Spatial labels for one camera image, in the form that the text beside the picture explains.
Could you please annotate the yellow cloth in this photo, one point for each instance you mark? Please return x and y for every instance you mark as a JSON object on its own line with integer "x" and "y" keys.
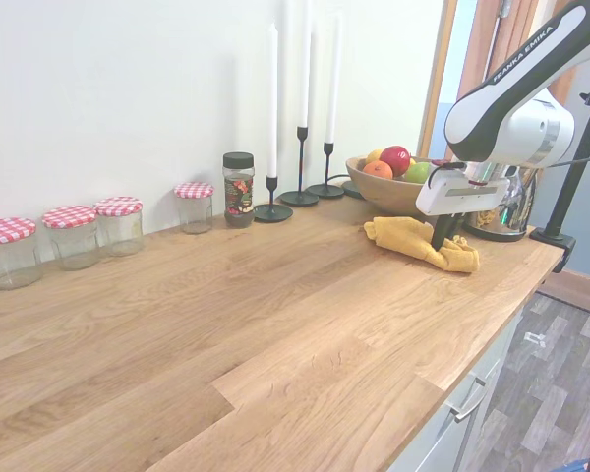
{"x": 413, "y": 238}

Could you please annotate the chrome kettle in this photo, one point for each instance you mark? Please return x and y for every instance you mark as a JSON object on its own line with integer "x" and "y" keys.
{"x": 513, "y": 211}

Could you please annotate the wooden door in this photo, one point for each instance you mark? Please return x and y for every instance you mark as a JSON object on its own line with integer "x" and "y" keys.
{"x": 482, "y": 44}

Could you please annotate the tall black candle holder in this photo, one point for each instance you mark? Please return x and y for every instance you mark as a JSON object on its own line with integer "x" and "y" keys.
{"x": 300, "y": 196}

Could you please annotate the coffee jar black lid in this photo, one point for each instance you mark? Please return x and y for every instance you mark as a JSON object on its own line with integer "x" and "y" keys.
{"x": 238, "y": 192}

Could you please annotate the wooden fruit bowl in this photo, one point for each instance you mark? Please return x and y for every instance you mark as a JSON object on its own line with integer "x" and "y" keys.
{"x": 383, "y": 194}

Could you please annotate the orange fruit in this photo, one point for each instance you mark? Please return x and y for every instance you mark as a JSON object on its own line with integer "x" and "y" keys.
{"x": 377, "y": 170}

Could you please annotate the yellow lemon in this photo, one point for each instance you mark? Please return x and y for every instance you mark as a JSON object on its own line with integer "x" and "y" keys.
{"x": 373, "y": 156}

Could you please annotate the pale cabinet front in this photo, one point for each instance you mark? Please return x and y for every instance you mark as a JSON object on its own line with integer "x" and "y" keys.
{"x": 472, "y": 423}

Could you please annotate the white taper candle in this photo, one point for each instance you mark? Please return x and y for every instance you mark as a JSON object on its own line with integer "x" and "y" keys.
{"x": 305, "y": 83}
{"x": 332, "y": 78}
{"x": 273, "y": 98}

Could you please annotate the glass jar red checked lid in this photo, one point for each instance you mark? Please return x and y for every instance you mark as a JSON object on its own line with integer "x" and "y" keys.
{"x": 11, "y": 255}
{"x": 120, "y": 228}
{"x": 195, "y": 211}
{"x": 73, "y": 241}

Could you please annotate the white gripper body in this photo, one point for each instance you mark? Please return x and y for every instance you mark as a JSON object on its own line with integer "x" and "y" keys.
{"x": 462, "y": 194}

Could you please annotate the short black candle holder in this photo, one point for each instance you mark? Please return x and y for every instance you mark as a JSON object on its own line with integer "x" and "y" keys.
{"x": 273, "y": 211}

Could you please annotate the black camera stand with clamp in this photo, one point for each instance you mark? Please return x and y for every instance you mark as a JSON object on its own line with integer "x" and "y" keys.
{"x": 572, "y": 162}

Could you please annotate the medium black candle holder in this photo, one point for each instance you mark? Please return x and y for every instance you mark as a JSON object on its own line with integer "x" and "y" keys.
{"x": 327, "y": 189}

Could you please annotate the green apple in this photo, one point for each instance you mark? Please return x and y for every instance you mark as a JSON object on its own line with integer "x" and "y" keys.
{"x": 418, "y": 173}

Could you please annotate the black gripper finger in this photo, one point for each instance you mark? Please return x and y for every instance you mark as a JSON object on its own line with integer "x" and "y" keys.
{"x": 440, "y": 233}
{"x": 456, "y": 223}

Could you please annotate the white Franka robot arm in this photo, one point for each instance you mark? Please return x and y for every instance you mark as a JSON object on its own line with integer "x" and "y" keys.
{"x": 516, "y": 98}

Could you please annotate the red apple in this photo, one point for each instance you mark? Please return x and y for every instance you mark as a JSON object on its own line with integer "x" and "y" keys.
{"x": 395, "y": 159}

